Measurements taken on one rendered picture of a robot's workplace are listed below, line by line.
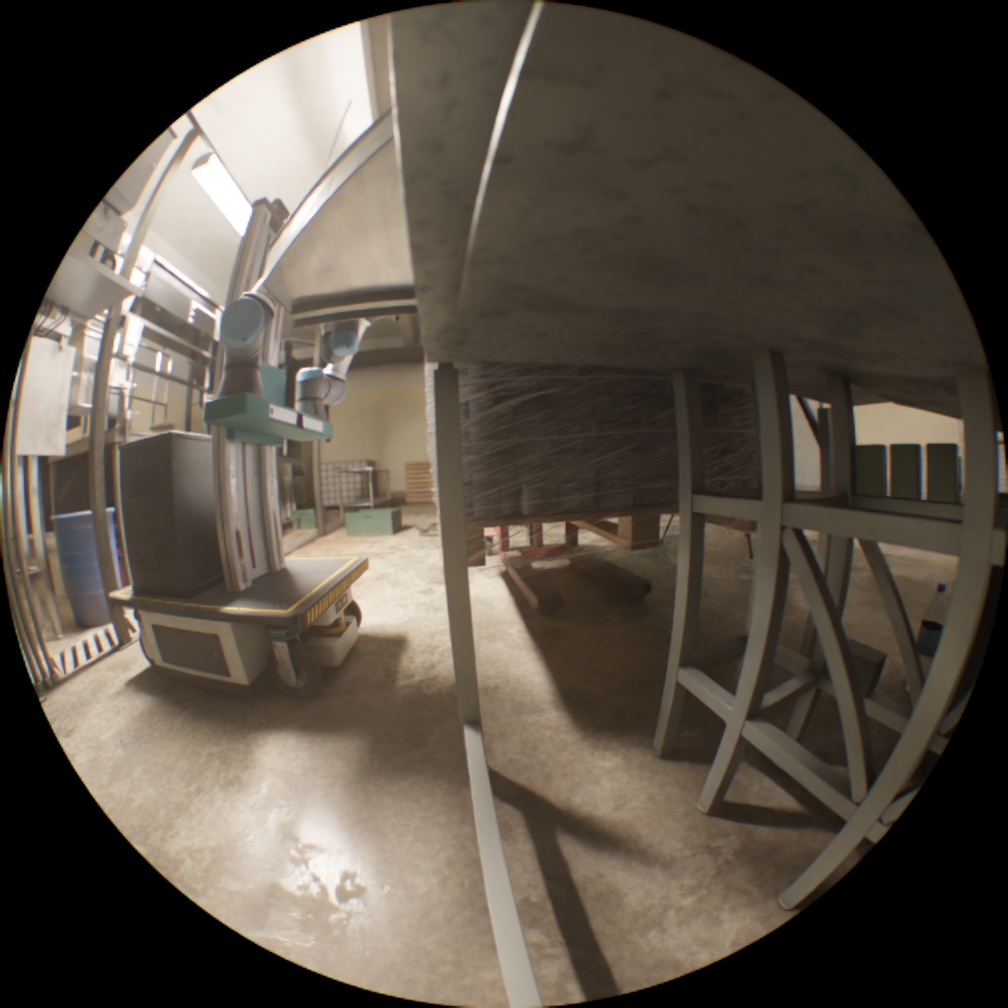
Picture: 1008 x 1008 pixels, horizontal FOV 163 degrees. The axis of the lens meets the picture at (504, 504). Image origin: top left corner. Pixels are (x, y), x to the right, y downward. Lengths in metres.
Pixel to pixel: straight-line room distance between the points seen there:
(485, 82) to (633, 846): 0.87
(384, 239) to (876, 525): 0.81
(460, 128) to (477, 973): 0.81
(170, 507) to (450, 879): 1.18
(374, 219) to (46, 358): 1.84
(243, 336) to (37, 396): 1.42
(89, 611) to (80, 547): 0.35
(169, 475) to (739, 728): 1.49
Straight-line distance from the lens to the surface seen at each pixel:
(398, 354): 9.67
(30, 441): 2.08
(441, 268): 0.31
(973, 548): 0.41
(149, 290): 2.88
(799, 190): 0.15
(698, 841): 0.77
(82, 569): 2.38
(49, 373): 2.19
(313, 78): 4.75
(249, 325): 0.96
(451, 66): 0.19
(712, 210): 0.16
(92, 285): 1.97
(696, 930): 0.69
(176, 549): 1.26
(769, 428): 0.51
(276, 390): 1.46
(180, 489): 1.27
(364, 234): 0.69
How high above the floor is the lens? 0.63
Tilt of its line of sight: 5 degrees down
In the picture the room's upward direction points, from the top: 3 degrees counter-clockwise
